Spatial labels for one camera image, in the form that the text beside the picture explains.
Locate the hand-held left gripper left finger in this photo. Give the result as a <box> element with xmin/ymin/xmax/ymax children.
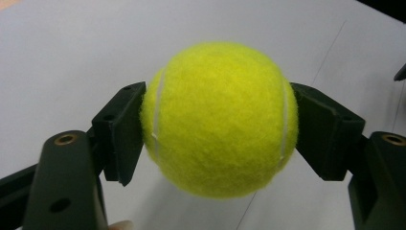
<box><xmin>91</xmin><ymin>80</ymin><xmax>147</xmax><ymax>187</ymax></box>

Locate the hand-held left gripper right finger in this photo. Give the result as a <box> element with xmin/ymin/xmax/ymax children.
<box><xmin>290</xmin><ymin>81</ymin><xmax>367</xmax><ymax>182</ymax></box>

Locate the yellow tennis ball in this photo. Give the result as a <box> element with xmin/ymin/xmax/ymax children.
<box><xmin>139</xmin><ymin>41</ymin><xmax>300</xmax><ymax>199</ymax></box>

